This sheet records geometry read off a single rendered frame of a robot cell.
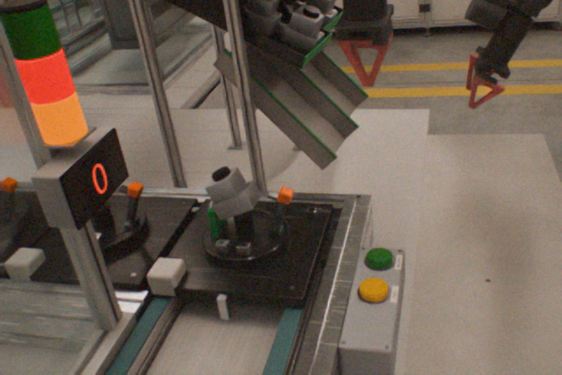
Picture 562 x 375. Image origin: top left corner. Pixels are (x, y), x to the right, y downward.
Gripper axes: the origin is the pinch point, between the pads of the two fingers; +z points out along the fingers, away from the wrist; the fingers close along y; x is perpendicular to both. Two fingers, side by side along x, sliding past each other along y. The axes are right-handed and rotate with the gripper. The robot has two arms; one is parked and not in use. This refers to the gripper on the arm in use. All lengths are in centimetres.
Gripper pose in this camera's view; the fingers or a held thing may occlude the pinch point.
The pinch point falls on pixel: (368, 80)
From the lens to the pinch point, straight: 83.3
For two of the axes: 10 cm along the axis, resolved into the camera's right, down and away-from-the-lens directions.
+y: -2.4, 5.0, -8.3
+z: 1.0, 8.7, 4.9
